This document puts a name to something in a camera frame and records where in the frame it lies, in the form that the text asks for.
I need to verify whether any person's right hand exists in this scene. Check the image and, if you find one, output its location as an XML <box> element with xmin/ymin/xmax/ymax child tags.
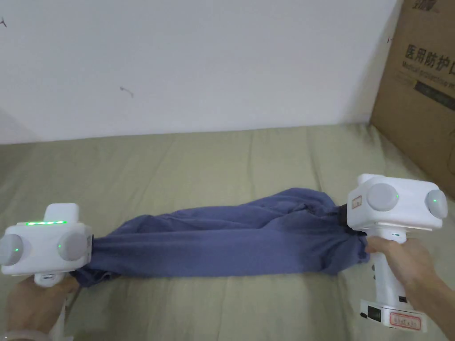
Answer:
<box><xmin>365</xmin><ymin>236</ymin><xmax>443</xmax><ymax>296</ymax></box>

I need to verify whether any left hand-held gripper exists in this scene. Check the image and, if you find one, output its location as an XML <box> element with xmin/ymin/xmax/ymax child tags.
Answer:
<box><xmin>0</xmin><ymin>202</ymin><xmax>95</xmax><ymax>341</ymax></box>

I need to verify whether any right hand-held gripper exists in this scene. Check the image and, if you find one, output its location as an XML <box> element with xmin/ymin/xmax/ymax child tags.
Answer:
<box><xmin>339</xmin><ymin>174</ymin><xmax>448</xmax><ymax>329</ymax></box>

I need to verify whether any person's left hand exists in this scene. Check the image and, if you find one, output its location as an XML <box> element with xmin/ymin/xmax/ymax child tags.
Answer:
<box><xmin>6</xmin><ymin>275</ymin><xmax>80</xmax><ymax>341</ymax></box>

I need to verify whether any brown cardboard carton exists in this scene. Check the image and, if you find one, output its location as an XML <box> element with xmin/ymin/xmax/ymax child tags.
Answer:
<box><xmin>369</xmin><ymin>0</ymin><xmax>455</xmax><ymax>200</ymax></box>

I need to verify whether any person's right forearm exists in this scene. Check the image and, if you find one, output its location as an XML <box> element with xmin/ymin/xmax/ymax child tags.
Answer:
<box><xmin>410</xmin><ymin>261</ymin><xmax>455</xmax><ymax>341</ymax></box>

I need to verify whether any dark blue shirt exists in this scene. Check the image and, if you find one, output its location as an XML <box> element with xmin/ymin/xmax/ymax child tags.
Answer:
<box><xmin>74</xmin><ymin>186</ymin><xmax>370</xmax><ymax>289</ymax></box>

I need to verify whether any bed with pale green sheet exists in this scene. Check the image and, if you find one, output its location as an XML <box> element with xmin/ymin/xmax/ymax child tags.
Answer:
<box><xmin>0</xmin><ymin>122</ymin><xmax>455</xmax><ymax>341</ymax></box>

